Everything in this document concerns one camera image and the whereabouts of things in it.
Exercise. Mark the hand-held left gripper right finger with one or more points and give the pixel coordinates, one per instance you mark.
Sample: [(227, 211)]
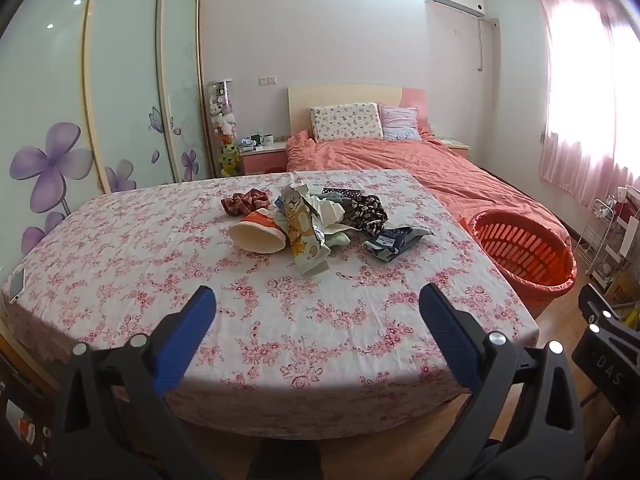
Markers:
[(447, 340)]

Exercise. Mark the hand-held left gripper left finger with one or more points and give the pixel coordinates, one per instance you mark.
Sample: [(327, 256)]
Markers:
[(181, 344)]

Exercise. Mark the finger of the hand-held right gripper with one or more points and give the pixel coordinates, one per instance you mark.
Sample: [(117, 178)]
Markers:
[(612, 317)]

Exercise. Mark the orange plastic laundry basket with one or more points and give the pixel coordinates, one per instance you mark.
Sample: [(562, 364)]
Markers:
[(520, 255)]

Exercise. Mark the light green sock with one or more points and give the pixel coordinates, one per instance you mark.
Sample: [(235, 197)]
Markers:
[(337, 241)]

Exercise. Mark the person's right forearm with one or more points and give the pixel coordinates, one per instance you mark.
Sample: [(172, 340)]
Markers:
[(609, 450)]

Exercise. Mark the cardboard box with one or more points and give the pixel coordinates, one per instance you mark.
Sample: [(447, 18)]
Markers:
[(622, 292)]

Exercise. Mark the pink floral tablecloth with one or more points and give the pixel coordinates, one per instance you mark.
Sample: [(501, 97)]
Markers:
[(280, 310)]

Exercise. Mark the blue snack packet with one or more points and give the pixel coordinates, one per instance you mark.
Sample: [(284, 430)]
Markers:
[(392, 240)]

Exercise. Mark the orange and cream sock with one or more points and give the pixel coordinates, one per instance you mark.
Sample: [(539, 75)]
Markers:
[(257, 235)]

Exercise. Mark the dark floral cloth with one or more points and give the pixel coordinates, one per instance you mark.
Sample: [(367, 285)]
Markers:
[(367, 212)]

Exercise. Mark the red striped cloth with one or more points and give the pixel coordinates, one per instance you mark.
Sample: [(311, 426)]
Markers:
[(242, 201)]

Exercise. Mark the yellow white snack packet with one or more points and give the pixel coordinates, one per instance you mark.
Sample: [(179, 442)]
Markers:
[(302, 232)]

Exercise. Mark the orange bed duvet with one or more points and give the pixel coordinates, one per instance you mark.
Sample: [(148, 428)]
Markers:
[(440, 175)]

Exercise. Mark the white smartphone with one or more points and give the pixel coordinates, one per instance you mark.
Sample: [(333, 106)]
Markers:
[(18, 286)]

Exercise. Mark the white cloth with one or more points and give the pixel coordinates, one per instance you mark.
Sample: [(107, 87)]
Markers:
[(325, 210)]

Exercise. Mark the dark patterned cloth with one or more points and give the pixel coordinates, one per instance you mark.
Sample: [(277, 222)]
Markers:
[(342, 193)]

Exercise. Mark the pink and white nightstand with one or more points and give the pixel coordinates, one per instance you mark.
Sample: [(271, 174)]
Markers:
[(457, 146), (262, 160)]

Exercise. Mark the pink curtain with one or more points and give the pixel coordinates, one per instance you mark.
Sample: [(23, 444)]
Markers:
[(590, 110)]

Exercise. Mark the dark green mug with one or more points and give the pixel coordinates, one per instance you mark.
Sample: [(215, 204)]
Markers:
[(256, 139)]

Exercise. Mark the white mug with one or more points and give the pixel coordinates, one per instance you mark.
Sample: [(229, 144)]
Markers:
[(268, 139)]

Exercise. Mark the pink striped pillow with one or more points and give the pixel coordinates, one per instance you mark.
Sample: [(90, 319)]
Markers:
[(398, 122)]

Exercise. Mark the clear tube of plush toys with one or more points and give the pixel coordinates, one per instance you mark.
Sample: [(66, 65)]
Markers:
[(224, 125)]

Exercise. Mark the floral print pillow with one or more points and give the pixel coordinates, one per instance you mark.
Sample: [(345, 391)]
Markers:
[(345, 122)]

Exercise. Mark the beige and pink headboard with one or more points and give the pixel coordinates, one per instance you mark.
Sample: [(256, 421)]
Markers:
[(345, 95)]

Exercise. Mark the flower print sliding wardrobe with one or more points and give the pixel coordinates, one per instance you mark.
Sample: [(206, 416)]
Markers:
[(115, 85)]

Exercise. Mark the air conditioner pipe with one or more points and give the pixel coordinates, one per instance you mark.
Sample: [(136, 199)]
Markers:
[(481, 45)]

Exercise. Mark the white wall switch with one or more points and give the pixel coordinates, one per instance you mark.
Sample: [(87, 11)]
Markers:
[(267, 80)]

